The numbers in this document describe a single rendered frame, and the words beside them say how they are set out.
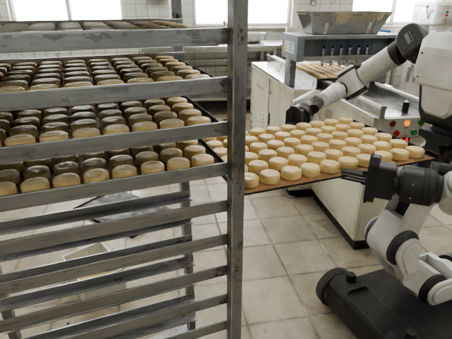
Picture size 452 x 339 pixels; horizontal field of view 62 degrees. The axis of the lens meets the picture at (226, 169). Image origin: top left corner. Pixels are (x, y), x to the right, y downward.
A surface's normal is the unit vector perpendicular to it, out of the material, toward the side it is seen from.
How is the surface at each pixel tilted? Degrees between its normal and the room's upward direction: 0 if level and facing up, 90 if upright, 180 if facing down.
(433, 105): 91
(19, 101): 90
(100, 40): 90
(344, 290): 45
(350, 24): 115
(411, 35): 69
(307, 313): 0
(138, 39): 90
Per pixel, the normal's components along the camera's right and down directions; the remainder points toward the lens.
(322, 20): 0.15, 0.75
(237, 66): 0.36, 0.38
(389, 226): -0.79, -0.36
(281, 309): 0.00, -0.91
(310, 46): 0.16, 0.40
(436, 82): -0.94, 0.15
